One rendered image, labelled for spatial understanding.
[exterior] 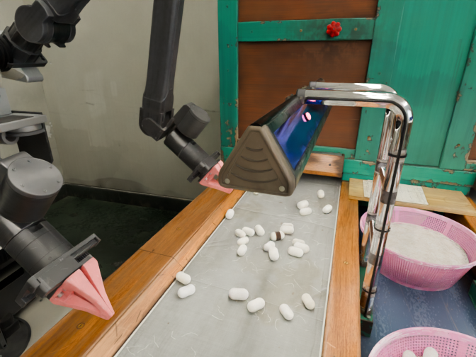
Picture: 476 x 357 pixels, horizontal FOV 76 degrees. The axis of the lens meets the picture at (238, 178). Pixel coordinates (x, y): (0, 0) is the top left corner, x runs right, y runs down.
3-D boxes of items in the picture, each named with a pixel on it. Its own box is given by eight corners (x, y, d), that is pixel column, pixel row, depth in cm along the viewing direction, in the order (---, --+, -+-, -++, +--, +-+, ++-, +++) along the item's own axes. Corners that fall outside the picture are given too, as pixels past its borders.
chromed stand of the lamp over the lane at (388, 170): (272, 312, 63) (284, 89, 46) (290, 256, 81) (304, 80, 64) (370, 338, 57) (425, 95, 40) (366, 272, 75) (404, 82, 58)
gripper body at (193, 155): (222, 154, 79) (202, 134, 79) (206, 167, 70) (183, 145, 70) (208, 171, 82) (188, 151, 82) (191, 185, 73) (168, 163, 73)
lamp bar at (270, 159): (217, 188, 32) (214, 120, 30) (304, 104, 87) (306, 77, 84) (292, 199, 30) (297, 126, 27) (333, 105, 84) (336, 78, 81)
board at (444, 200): (348, 198, 92) (348, 195, 92) (348, 180, 105) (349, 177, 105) (477, 217, 82) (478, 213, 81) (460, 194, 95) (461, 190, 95)
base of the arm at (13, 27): (25, 39, 83) (-21, 37, 72) (40, 18, 79) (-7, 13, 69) (46, 66, 84) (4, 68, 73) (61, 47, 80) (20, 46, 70)
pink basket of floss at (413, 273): (419, 317, 62) (430, 280, 58) (333, 246, 85) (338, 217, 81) (499, 282, 71) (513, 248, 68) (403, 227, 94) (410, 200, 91)
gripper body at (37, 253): (105, 241, 43) (66, 204, 43) (40, 290, 34) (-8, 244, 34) (87, 262, 46) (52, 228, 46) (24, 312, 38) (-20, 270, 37)
